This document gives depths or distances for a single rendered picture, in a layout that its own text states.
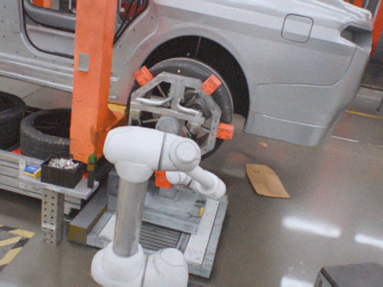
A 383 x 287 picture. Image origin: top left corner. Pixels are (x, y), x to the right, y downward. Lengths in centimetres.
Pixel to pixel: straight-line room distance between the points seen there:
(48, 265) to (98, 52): 126
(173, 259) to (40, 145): 151
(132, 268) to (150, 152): 56
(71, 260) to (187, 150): 151
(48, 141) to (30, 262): 78
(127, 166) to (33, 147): 166
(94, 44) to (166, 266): 124
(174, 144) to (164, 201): 153
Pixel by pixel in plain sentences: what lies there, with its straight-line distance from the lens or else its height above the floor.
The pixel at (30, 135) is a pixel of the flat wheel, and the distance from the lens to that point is 296.
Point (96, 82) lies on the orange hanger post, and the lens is 235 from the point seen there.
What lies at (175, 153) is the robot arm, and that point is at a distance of 130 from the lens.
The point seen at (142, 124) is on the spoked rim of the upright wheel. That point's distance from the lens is 263.
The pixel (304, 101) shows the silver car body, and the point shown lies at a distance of 270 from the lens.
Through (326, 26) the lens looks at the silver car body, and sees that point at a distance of 262.
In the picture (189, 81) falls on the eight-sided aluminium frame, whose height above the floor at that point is 111.
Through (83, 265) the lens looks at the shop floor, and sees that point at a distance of 261.
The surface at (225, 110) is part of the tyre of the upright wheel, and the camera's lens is 245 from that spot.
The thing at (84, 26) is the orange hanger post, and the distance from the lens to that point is 232.
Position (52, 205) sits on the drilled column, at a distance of 258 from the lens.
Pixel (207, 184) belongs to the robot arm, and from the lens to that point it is 177.
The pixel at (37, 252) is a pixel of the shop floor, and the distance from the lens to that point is 271.
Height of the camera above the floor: 173
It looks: 23 degrees down
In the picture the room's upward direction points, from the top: 10 degrees clockwise
